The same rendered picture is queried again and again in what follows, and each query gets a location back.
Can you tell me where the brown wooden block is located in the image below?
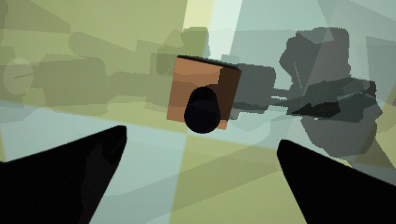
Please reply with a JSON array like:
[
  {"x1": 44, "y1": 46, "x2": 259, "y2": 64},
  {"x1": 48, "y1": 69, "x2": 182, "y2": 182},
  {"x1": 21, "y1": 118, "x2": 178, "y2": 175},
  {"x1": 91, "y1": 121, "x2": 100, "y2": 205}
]
[{"x1": 166, "y1": 55, "x2": 242, "y2": 130}]

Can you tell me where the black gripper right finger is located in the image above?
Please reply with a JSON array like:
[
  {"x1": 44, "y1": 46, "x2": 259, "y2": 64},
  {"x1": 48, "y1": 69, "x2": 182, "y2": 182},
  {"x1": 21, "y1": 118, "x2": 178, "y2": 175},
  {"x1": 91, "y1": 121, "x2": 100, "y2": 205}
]
[{"x1": 277, "y1": 140, "x2": 396, "y2": 224}]

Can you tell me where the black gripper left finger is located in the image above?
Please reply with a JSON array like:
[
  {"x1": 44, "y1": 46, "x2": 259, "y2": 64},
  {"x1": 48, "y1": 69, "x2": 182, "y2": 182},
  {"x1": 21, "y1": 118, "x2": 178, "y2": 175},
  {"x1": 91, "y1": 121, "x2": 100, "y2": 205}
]
[{"x1": 0, "y1": 125, "x2": 127, "y2": 224}]

